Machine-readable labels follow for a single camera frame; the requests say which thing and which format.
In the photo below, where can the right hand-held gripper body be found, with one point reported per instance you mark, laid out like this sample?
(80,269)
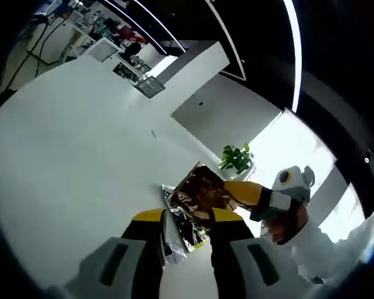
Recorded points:
(294,187)

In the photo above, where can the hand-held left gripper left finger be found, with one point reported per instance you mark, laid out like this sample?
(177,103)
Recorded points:
(146,258)

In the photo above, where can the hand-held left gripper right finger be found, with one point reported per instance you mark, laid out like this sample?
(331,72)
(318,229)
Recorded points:
(227,264)

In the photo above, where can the silver foil skincare pouch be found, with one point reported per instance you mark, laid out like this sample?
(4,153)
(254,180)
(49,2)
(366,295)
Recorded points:
(174,253)

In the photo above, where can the gold foil skincare pouch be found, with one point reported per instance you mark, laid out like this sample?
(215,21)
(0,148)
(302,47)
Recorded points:
(199,193)

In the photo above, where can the dark green printed skincare pouch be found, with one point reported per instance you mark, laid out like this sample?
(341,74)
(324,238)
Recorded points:
(187,227)

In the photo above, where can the person's right hand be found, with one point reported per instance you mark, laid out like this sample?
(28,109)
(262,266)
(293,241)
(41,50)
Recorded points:
(279,229)

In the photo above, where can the green potted plant white pot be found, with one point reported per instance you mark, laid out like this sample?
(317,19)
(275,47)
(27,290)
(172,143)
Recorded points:
(235,157)

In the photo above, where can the bright window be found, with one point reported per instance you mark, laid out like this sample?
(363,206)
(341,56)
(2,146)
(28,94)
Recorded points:
(346,211)
(299,140)

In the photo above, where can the linear ceiling light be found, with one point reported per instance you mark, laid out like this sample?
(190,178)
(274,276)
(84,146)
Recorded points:
(296,62)

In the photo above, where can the black mesh office chair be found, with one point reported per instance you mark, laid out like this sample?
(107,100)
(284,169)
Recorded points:
(151,87)

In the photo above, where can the white mesh office chair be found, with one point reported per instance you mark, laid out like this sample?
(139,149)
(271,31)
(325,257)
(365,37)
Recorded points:
(104,50)

